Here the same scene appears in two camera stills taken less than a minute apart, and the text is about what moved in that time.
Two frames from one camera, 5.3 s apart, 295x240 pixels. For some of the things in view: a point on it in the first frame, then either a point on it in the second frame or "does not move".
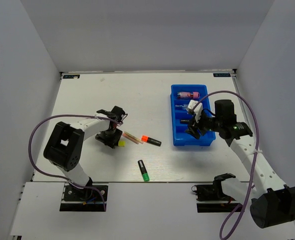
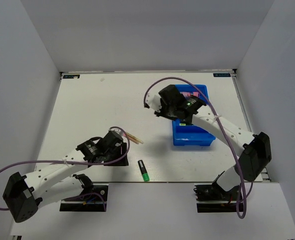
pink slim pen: (130, 138) does not move
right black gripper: (197, 125) → (162, 113)
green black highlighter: (143, 170) does not move
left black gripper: (109, 142) → (124, 162)
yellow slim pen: (133, 137) does not move
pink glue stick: (194, 95) does not move
